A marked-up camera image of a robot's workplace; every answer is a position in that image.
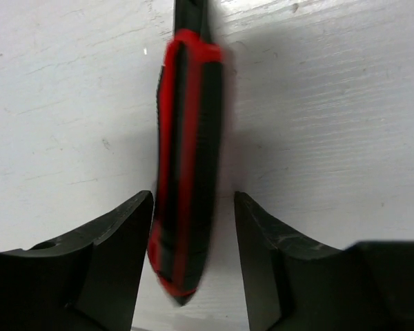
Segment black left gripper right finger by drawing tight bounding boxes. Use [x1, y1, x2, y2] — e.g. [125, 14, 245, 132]
[234, 192, 414, 330]

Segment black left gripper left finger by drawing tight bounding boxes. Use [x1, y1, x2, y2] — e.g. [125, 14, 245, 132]
[0, 190, 153, 330]

